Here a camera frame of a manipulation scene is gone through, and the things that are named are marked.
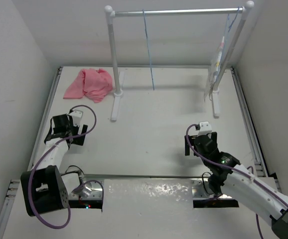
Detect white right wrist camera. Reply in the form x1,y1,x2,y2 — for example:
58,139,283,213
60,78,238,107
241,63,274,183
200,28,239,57
195,121,212,136

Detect pink t shirt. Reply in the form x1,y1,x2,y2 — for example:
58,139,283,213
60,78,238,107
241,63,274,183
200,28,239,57
63,68,113,103

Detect white clothes rack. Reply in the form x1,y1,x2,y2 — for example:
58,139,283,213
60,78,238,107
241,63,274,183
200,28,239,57
104,0,255,122

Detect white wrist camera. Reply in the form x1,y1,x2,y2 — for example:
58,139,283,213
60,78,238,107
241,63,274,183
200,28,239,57
195,121,212,136
68,110,83,127

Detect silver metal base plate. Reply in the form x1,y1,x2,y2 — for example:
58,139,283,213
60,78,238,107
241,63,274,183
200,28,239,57
62,174,238,208

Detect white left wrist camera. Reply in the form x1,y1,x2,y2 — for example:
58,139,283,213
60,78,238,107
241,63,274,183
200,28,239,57
68,110,83,127

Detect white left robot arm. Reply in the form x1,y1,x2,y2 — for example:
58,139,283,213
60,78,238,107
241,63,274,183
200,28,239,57
31,110,85,214

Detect white patterned hanging garment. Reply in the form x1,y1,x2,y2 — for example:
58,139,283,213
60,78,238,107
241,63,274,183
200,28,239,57
204,36,225,100

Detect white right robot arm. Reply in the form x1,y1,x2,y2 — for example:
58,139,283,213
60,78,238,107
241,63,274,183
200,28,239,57
185,132,288,239

